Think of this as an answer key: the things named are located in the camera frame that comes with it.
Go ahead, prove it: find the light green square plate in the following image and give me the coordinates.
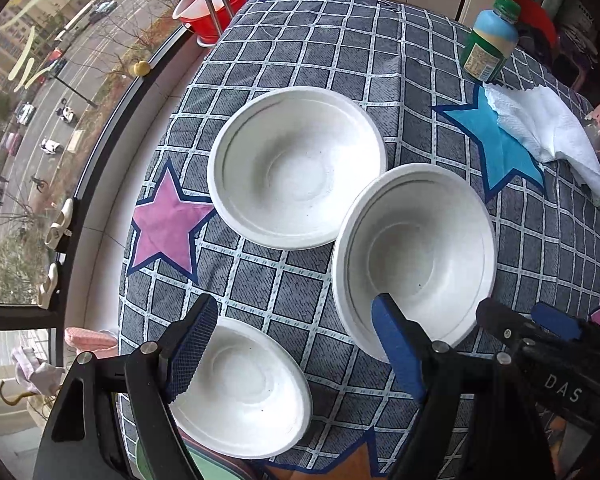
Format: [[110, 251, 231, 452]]
[[134, 433, 261, 480]]

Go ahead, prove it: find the white rag on hook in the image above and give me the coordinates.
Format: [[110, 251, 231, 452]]
[[12, 347, 66, 396]]

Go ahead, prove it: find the white paper bowl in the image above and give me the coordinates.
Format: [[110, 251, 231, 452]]
[[207, 87, 388, 250], [171, 316, 312, 460], [332, 162, 496, 362]]

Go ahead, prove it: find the pink slipper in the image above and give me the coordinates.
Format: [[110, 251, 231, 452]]
[[65, 327, 117, 352]]

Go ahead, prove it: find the white cloth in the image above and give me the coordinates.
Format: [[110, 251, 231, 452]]
[[483, 84, 600, 205]]

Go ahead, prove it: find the green capped bottle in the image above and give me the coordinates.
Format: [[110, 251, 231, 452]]
[[460, 0, 520, 84]]

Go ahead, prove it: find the grey checkered star tablecloth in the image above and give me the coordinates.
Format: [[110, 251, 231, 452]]
[[115, 0, 600, 480]]

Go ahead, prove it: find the yellow ball knob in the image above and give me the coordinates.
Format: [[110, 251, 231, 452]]
[[132, 61, 151, 77]]

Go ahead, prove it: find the black window frame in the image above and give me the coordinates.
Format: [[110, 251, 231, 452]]
[[0, 26, 200, 365]]

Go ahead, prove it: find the yellow hook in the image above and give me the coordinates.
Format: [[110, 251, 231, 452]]
[[0, 380, 44, 406]]

